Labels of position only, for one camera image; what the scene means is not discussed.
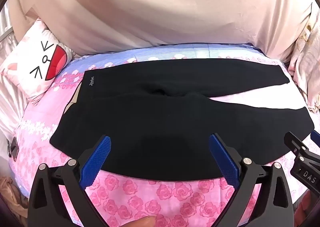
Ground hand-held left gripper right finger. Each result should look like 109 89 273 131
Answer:
209 134 294 227

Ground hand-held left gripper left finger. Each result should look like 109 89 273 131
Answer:
27 135 112 227

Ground black pants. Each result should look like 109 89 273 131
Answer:
49 58 315 182

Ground person's right hand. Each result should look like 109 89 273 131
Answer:
296 192 316 227

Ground person's left hand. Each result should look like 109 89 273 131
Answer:
127 216 157 227

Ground pink floral bed sheet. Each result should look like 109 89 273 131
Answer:
7 42 320 227

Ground cream crumpled cloth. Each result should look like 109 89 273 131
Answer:
287 17 320 113

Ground small black device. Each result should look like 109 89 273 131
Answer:
7 137 19 159

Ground tan crumpled fabric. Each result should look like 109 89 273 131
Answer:
0 176 28 219

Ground white satin cloth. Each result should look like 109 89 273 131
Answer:
0 0 28 167

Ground cat face pillow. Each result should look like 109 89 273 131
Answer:
0 18 75 100

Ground grey metal bar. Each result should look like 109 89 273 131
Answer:
0 28 12 41

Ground beige curtain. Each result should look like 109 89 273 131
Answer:
10 0 313 63

